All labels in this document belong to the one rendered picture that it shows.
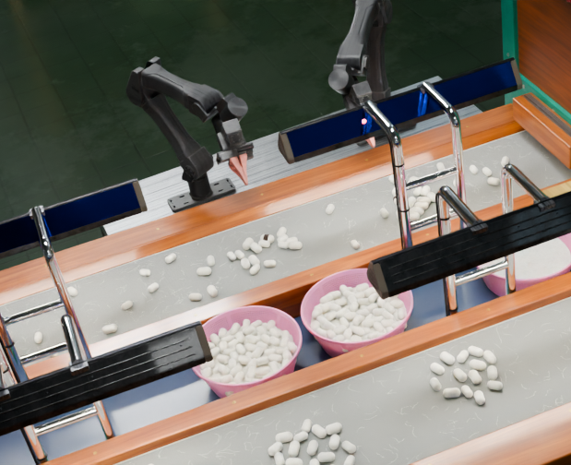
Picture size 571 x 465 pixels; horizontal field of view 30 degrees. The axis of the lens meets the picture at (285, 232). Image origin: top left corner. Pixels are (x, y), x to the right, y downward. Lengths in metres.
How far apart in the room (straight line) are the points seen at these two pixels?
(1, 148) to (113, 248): 2.32
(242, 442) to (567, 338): 0.75
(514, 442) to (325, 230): 0.89
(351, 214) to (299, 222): 0.14
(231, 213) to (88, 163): 1.98
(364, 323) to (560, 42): 0.91
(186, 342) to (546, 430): 0.74
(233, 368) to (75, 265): 0.62
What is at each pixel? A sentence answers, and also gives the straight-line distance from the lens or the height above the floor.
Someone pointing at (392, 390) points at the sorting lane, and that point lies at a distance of 2.35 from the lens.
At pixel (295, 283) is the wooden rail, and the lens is 2.62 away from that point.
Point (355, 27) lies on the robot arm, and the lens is 3.03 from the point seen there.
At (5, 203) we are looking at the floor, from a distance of 4.73.
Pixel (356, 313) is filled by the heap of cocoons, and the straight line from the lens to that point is 2.54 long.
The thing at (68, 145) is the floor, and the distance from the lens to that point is 5.00.
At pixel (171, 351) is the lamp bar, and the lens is 2.03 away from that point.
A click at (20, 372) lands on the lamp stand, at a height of 0.82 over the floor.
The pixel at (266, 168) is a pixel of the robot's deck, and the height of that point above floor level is 0.67.
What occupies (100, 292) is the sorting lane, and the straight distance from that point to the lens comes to 2.80.
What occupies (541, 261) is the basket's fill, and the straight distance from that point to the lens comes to 2.65.
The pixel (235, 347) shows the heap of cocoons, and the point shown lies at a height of 0.74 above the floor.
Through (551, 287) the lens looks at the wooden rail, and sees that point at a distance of 2.53.
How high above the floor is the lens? 2.41
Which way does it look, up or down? 36 degrees down
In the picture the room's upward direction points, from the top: 11 degrees counter-clockwise
